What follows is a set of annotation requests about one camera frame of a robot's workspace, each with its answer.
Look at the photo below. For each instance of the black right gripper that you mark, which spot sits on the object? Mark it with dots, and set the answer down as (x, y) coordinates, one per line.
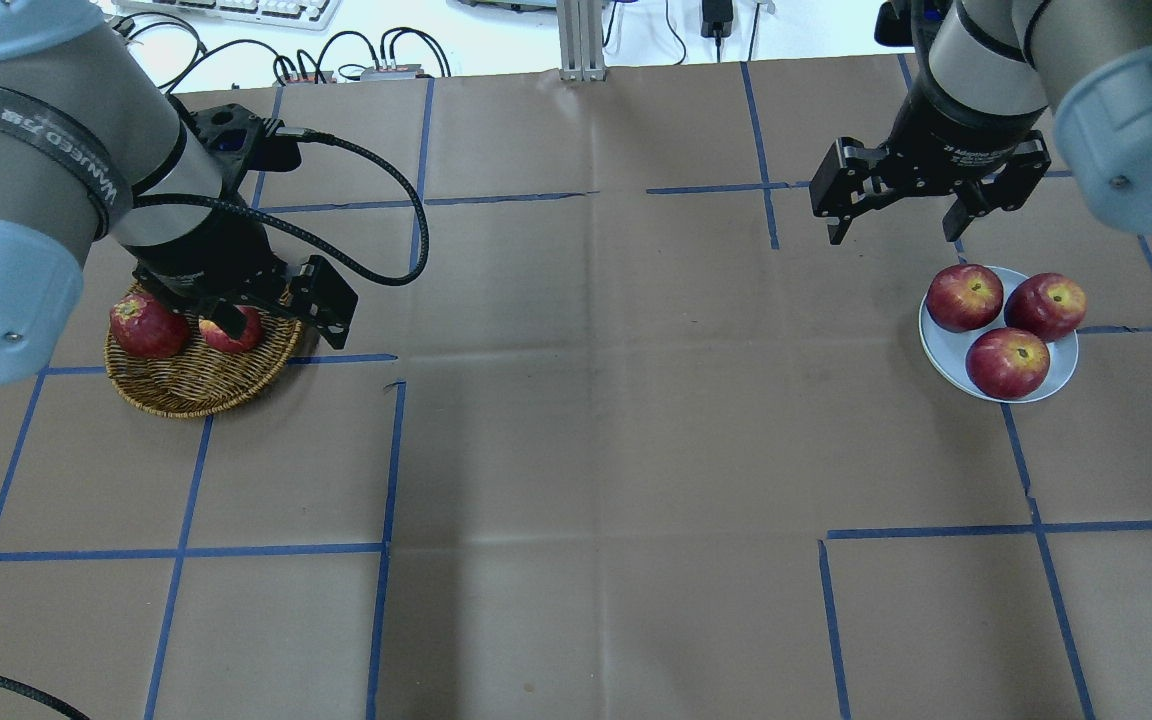
(954, 132)

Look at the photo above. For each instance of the black power adapter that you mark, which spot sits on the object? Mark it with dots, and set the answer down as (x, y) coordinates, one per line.
(716, 19)

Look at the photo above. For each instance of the red apple on plate front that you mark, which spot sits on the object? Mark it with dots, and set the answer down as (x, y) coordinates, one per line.
(1008, 363)

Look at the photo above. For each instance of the red apple in basket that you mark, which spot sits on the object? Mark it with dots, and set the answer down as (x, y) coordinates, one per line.
(145, 327)

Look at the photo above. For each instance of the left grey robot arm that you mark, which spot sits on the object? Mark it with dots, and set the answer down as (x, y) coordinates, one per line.
(89, 148)

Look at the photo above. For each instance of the red apple on plate left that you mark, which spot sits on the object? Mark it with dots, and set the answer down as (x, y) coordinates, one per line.
(964, 297)

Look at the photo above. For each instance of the red apple on plate right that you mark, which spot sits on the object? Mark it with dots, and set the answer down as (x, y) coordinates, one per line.
(1050, 305)

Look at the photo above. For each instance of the woven wicker basket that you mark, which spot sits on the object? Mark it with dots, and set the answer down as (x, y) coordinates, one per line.
(205, 378)

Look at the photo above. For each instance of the red apple on plate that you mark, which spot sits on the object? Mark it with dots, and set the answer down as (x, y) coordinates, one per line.
(1008, 363)
(964, 297)
(1050, 305)

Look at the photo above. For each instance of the light blue plate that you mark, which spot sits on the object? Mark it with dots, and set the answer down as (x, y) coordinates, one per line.
(947, 351)

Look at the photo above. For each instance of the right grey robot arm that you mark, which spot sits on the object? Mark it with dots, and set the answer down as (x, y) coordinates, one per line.
(1004, 86)

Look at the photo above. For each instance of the white keyboard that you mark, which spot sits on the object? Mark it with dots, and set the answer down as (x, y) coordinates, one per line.
(309, 15)

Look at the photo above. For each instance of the aluminium frame post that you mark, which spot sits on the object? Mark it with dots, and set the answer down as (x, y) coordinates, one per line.
(581, 33)

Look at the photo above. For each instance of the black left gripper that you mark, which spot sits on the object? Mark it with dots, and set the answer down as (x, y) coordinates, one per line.
(219, 247)

